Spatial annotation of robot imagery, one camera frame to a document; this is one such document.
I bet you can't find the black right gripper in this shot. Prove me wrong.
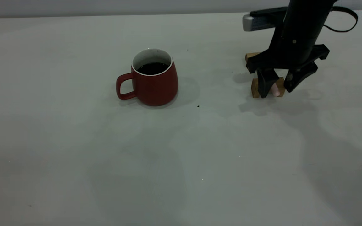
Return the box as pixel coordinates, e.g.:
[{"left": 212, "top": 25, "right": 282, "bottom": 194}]
[{"left": 246, "top": 31, "right": 330, "bottom": 99}]

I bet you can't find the pink handled metal spoon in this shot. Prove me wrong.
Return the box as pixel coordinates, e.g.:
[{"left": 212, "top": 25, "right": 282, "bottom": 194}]
[{"left": 270, "top": 82, "right": 281, "bottom": 97}]

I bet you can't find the red ceramic mug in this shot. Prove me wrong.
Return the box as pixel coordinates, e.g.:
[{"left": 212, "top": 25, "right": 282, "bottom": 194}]
[{"left": 116, "top": 48, "right": 179, "bottom": 106}]

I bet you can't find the dark coffee liquid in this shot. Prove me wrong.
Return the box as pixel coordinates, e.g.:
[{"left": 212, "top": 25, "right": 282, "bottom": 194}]
[{"left": 137, "top": 62, "right": 170, "bottom": 75}]

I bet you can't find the arched wooden block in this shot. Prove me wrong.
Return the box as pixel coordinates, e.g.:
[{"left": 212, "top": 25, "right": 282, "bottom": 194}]
[{"left": 251, "top": 77, "right": 286, "bottom": 98}]

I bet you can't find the rectangular wooden block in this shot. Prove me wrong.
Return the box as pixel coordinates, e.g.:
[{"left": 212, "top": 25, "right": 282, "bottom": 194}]
[{"left": 245, "top": 52, "right": 261, "bottom": 64}]

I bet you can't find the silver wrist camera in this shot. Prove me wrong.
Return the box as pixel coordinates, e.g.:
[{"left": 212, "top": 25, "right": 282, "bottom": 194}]
[{"left": 243, "top": 7, "right": 290, "bottom": 32}]

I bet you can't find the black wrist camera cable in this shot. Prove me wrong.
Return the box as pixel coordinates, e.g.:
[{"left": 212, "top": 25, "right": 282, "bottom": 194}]
[{"left": 322, "top": 6, "right": 359, "bottom": 33}]

